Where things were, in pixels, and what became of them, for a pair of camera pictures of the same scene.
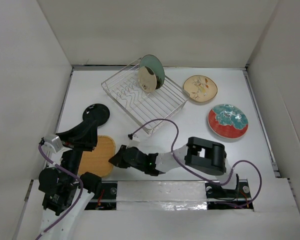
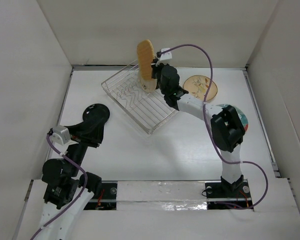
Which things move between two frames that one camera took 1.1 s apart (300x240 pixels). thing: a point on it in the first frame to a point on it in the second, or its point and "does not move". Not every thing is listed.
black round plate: x=96 y=114 does not move
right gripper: x=118 y=158 to x=154 y=68
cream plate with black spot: x=147 y=79 does not move
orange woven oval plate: x=96 y=161 to x=145 y=53
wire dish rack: x=149 y=110 does not move
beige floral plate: x=200 y=88 does not move
